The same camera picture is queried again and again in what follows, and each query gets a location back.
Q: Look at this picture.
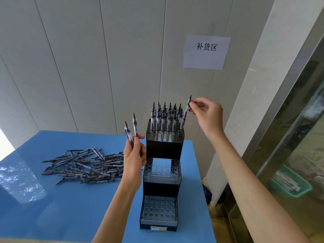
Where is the person's left hand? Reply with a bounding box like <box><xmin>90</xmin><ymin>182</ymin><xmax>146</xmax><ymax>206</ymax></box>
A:
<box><xmin>121</xmin><ymin>135</ymin><xmax>147</xmax><ymax>193</ymax></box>

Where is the person's right hand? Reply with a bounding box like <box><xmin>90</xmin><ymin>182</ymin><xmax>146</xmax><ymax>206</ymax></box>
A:
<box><xmin>189</xmin><ymin>97</ymin><xmax>225</xmax><ymax>144</ymax></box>

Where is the black transparent pen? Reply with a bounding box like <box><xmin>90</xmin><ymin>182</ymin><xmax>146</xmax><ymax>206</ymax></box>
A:
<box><xmin>124</xmin><ymin>120</ymin><xmax>135</xmax><ymax>147</ymax></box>
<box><xmin>180</xmin><ymin>95</ymin><xmax>192</xmax><ymax>131</ymax></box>
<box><xmin>132</xmin><ymin>113</ymin><xmax>139</xmax><ymax>137</ymax></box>

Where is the black tiered pen display stand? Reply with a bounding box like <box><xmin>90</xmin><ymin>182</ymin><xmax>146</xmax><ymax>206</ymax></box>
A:
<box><xmin>139</xmin><ymin>118</ymin><xmax>185</xmax><ymax>232</ymax></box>

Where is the pile of black pens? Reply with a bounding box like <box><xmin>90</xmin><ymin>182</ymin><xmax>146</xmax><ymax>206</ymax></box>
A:
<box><xmin>41</xmin><ymin>147</ymin><xmax>143</xmax><ymax>186</ymax></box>

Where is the row of black pens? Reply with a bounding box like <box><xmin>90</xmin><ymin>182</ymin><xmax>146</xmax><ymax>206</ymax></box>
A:
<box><xmin>150</xmin><ymin>101</ymin><xmax>184</xmax><ymax>142</ymax></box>

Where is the person's right forearm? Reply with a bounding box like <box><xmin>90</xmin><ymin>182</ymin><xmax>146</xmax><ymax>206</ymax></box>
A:
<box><xmin>211</xmin><ymin>131</ymin><xmax>311</xmax><ymax>243</ymax></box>

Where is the person's left forearm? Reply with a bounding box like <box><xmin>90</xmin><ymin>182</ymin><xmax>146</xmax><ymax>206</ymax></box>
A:
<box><xmin>91</xmin><ymin>182</ymin><xmax>138</xmax><ymax>243</ymax></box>

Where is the white paper sign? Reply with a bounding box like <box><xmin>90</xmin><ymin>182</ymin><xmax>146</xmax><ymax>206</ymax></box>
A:
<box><xmin>183</xmin><ymin>35</ymin><xmax>231</xmax><ymax>71</ymax></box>

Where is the steel framed glass partition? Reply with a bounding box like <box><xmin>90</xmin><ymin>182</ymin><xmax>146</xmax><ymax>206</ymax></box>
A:
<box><xmin>225</xmin><ymin>30</ymin><xmax>324</xmax><ymax>243</ymax></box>

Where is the blue table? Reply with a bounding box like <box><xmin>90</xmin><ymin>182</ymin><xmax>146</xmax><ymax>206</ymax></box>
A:
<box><xmin>0</xmin><ymin>130</ymin><xmax>217</xmax><ymax>243</ymax></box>

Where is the green plastic basket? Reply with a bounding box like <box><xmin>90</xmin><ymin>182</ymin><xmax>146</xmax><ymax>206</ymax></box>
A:
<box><xmin>268</xmin><ymin>164</ymin><xmax>313</xmax><ymax>198</ymax></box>

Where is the dark framed glass door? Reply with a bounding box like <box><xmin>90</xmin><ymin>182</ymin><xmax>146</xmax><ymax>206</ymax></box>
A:
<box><xmin>0</xmin><ymin>128</ymin><xmax>16</xmax><ymax>162</ymax></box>

